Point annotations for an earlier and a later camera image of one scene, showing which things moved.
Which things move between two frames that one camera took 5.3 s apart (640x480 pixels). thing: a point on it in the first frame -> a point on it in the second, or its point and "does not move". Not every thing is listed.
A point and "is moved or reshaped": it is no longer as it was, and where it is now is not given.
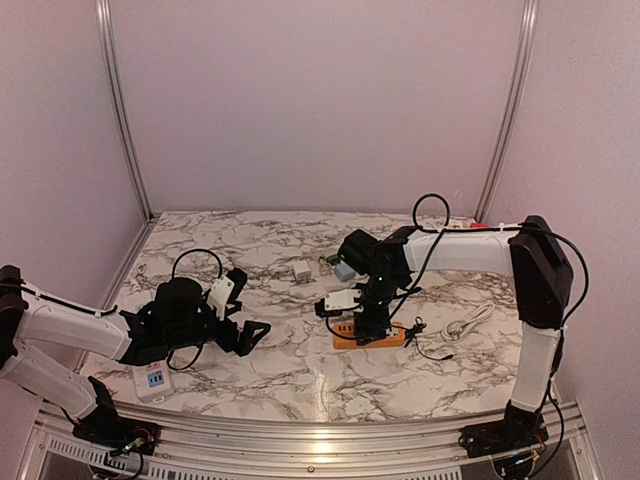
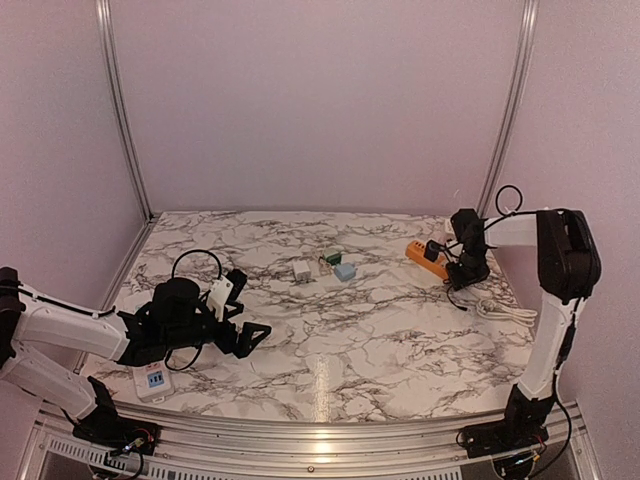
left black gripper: [228, 343] does not move
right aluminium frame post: [528, 26] does not move
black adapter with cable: [412, 332] is moved or reshaped
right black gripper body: [368, 325] -> [471, 268]
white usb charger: [302, 271] does not move
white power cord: [456, 330] -> [492, 310]
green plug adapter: [333, 259] does not move
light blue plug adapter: [343, 272] does not move
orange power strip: [345, 337] is moved or reshaped
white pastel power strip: [154, 380] does not move
